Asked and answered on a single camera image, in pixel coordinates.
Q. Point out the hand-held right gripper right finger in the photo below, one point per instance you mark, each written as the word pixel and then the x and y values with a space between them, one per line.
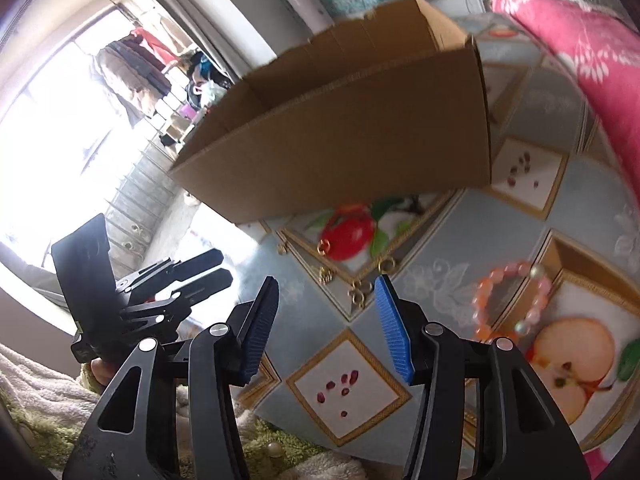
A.
pixel 395 330

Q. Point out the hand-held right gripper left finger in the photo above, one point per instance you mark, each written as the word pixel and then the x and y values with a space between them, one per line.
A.
pixel 260 325

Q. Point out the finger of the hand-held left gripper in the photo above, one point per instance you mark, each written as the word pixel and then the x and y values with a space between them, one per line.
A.
pixel 210 282
pixel 200 260

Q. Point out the small gold earring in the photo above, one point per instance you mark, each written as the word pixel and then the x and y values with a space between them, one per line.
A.
pixel 359 294
pixel 324 247
pixel 283 247
pixel 386 265
pixel 326 276

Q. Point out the cardboard box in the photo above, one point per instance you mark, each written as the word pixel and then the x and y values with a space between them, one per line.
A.
pixel 350 150

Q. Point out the person's left hand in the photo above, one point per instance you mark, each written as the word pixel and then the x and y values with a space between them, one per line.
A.
pixel 100 375

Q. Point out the metal window railing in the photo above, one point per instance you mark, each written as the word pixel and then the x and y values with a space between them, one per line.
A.
pixel 145 185

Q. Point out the fruit print tablecloth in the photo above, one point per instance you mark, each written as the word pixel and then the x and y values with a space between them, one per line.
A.
pixel 440 240

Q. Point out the cream green fluffy blanket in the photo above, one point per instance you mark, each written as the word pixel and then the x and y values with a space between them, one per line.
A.
pixel 45 400

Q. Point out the pile of clothes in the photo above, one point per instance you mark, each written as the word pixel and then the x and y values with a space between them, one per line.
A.
pixel 205 80

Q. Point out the brown hanging coat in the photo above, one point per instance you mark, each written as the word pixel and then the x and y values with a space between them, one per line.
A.
pixel 125 75

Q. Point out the pink hanging garment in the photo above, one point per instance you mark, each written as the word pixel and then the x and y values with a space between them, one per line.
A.
pixel 155 42

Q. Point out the grey window curtain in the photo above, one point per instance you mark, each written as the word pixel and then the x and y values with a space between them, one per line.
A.
pixel 225 10

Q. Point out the pink rolled mat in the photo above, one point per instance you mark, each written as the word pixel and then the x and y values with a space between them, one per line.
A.
pixel 310 7

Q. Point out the pink floral blanket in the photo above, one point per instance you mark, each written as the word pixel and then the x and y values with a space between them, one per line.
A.
pixel 575 60

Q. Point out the white water dispenser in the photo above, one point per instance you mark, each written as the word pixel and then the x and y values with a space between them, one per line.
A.
pixel 478 0

